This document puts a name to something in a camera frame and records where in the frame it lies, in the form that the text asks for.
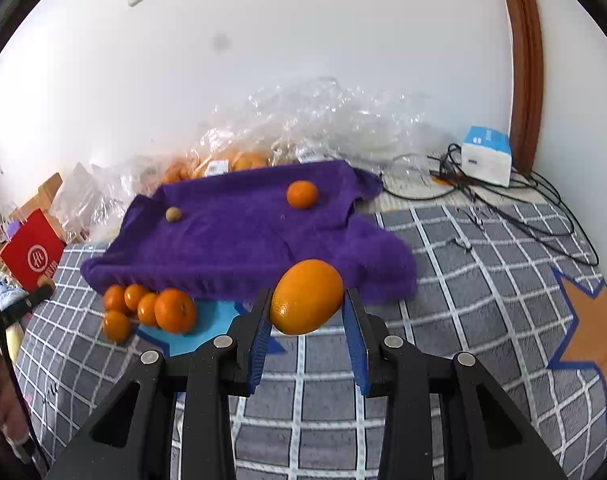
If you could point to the light blue cloth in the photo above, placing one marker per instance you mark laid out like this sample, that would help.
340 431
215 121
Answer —
0 290

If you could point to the white and blue tissue pack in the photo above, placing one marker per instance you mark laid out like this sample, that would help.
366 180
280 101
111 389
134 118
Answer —
486 155

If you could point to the grey checked bed sheet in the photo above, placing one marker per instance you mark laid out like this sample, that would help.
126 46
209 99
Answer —
483 280

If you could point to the purple towel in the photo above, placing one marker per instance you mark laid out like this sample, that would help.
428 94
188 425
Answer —
233 240

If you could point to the clear bag of oranges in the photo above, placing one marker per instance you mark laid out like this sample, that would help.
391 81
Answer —
223 160

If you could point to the round tangerine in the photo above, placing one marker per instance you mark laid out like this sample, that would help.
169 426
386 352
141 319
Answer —
113 298
147 311
116 325
135 295
302 194
176 310

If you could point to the brown wooden door frame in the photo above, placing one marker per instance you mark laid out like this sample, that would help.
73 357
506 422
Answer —
526 60

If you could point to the red paper bag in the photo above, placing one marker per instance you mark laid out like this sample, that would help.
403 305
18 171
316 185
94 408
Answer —
30 255

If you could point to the small green-brown round fruit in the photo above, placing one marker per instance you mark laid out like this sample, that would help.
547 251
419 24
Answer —
174 214

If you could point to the large orange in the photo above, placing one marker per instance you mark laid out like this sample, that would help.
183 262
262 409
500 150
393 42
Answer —
307 296

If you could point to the person's left hand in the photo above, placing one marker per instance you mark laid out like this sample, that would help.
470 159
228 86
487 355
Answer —
10 410

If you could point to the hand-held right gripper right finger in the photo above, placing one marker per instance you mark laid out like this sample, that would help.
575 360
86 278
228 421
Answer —
356 345

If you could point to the crumpled clear plastic bags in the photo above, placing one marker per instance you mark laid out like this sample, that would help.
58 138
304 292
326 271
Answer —
93 195

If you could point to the large clear plastic bag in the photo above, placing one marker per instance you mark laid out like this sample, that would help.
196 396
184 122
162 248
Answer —
333 115

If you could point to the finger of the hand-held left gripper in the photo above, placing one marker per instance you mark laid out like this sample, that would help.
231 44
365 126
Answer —
39 295

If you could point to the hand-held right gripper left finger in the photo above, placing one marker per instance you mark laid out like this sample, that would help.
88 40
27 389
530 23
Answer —
261 345

